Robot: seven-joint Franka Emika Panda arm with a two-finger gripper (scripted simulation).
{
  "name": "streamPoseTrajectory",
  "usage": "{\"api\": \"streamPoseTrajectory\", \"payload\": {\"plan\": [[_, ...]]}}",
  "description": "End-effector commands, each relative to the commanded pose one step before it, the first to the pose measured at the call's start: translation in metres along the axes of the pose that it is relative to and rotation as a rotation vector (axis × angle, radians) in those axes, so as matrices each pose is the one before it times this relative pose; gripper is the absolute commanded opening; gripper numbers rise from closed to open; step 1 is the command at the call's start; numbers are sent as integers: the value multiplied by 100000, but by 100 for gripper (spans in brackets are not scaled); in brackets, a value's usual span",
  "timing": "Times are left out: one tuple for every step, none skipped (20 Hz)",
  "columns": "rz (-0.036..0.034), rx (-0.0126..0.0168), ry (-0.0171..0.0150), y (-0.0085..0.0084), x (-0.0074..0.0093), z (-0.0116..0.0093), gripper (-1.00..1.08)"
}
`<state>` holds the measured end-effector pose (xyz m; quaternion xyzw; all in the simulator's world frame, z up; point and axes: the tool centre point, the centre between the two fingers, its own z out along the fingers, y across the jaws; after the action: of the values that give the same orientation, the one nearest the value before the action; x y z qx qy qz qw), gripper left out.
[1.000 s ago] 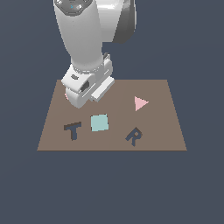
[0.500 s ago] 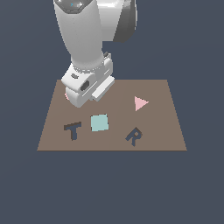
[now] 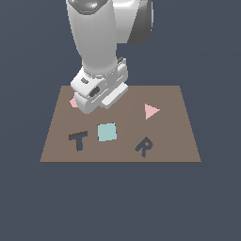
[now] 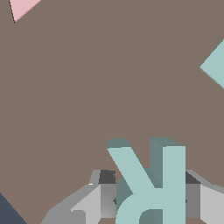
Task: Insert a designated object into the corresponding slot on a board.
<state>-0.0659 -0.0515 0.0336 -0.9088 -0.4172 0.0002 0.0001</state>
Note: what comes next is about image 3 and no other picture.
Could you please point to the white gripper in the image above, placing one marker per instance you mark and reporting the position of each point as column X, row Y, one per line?
column 119, row 73

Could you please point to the brown flat board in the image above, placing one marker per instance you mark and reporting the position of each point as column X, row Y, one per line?
column 125, row 147

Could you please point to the light blue square block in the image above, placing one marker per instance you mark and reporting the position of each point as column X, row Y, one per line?
column 107, row 131

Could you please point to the pink triangle block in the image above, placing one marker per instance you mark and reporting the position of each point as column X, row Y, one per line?
column 150, row 111

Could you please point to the pink flat block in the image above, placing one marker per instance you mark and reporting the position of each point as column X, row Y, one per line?
column 73, row 102

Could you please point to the dark letter T block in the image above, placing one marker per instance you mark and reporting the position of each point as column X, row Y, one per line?
column 79, row 140

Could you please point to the dark letter R block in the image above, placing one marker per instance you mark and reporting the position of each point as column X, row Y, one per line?
column 144, row 147

